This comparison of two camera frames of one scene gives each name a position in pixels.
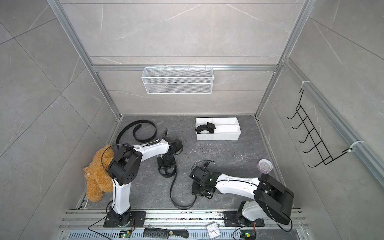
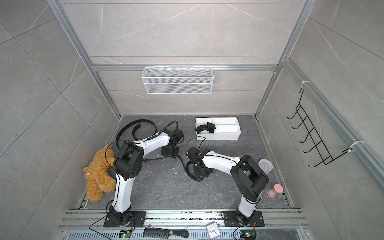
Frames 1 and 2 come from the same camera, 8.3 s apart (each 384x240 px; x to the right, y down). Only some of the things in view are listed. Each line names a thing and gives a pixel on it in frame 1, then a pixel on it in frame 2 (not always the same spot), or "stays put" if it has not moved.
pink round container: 264,166 stays put
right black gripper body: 199,189 to 199,173
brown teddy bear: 98,175 stays put
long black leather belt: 209,127 stays put
